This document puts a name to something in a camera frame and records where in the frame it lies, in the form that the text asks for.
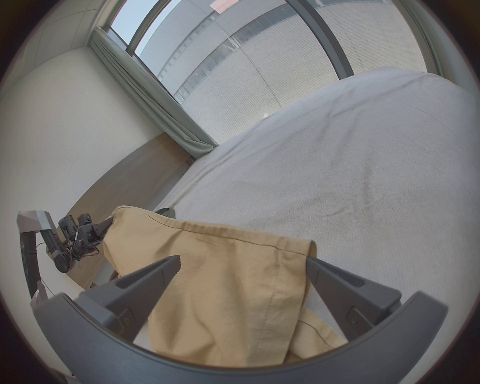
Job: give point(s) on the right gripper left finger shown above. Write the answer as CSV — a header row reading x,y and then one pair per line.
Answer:
x,y
123,300

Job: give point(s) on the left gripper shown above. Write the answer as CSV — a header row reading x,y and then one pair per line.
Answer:
x,y
90,234

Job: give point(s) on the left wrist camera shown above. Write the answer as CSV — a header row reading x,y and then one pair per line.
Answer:
x,y
84,219

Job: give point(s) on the green garment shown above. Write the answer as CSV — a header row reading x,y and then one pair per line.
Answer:
x,y
167,212

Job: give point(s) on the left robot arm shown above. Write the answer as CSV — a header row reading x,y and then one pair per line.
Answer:
x,y
30,255

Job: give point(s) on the tan shorts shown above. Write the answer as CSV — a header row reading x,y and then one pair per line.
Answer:
x,y
225,285

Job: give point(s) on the window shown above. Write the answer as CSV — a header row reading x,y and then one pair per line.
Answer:
x,y
262,56

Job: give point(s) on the grey-green curtain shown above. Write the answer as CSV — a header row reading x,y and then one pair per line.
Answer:
x,y
157,97

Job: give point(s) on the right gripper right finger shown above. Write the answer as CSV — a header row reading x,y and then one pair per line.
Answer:
x,y
352,300

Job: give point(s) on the bed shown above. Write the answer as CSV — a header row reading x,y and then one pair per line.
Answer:
x,y
337,168

